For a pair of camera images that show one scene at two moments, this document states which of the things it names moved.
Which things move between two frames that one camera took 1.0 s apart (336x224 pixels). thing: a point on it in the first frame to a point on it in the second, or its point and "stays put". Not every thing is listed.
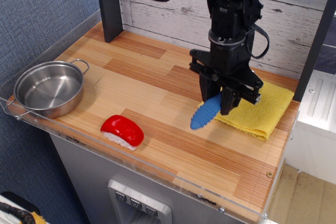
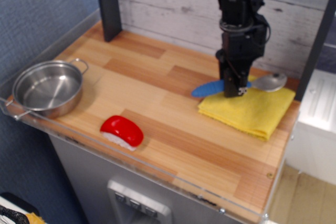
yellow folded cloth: (265, 119) stays put
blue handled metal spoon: (207, 112) to (268, 83)
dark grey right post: (314, 57) stays put
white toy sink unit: (312, 147) stays put
